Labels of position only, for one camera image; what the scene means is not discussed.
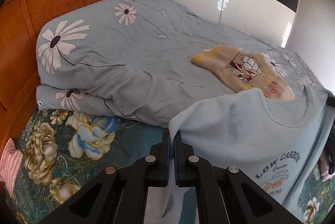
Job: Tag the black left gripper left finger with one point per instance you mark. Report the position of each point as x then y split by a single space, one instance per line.
117 195

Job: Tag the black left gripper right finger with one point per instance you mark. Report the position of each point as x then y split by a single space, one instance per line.
225 195

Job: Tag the teal floral bed sheet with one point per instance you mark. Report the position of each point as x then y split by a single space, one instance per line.
64 150

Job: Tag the pink knitted cloth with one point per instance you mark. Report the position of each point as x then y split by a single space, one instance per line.
11 160

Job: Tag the beige cartoon knit sweater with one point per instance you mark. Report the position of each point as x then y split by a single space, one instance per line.
241 71

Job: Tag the grey-blue daisy duvet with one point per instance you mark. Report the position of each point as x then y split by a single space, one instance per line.
124 57

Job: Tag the orange wooden headboard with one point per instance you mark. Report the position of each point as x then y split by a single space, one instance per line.
21 22

